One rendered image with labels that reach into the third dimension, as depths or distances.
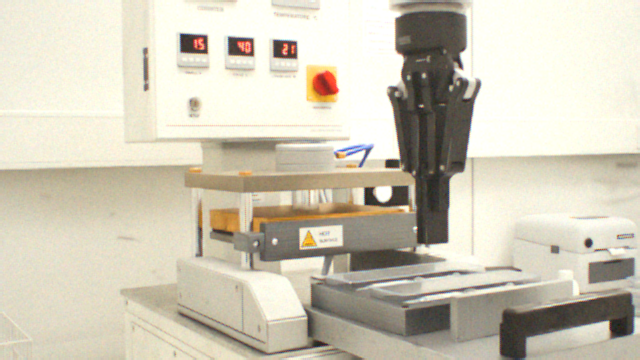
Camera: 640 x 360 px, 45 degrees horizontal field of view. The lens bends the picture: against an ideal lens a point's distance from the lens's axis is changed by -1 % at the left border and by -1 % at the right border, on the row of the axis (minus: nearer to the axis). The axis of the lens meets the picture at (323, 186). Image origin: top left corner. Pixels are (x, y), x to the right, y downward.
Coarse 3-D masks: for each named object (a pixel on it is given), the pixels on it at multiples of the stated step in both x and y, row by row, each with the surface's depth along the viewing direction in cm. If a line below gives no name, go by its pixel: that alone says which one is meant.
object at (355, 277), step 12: (432, 264) 90; (444, 264) 90; (456, 264) 90; (468, 264) 89; (336, 276) 83; (348, 276) 82; (360, 276) 82; (372, 276) 82; (384, 276) 82; (396, 276) 82
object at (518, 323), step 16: (528, 304) 64; (544, 304) 64; (560, 304) 64; (576, 304) 65; (592, 304) 66; (608, 304) 67; (624, 304) 69; (512, 320) 62; (528, 320) 62; (544, 320) 63; (560, 320) 64; (576, 320) 65; (592, 320) 66; (608, 320) 68; (624, 320) 69; (512, 336) 62; (528, 336) 62; (512, 352) 62
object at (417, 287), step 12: (456, 276) 81; (468, 276) 81; (480, 276) 81; (492, 276) 81; (504, 276) 81; (516, 276) 81; (528, 276) 81; (384, 288) 75; (396, 288) 75; (408, 288) 75; (420, 288) 75; (432, 288) 75; (444, 288) 75
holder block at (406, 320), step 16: (320, 288) 82; (336, 288) 81; (320, 304) 82; (336, 304) 79; (352, 304) 77; (368, 304) 75; (384, 304) 72; (416, 304) 72; (432, 304) 72; (448, 304) 72; (368, 320) 75; (384, 320) 72; (400, 320) 70; (416, 320) 71; (432, 320) 72; (448, 320) 73
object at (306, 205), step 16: (304, 192) 102; (256, 208) 106; (272, 208) 106; (288, 208) 105; (304, 208) 102; (320, 208) 105; (336, 208) 104; (352, 208) 104; (368, 208) 104; (384, 208) 103; (224, 224) 101; (256, 224) 93; (224, 240) 102
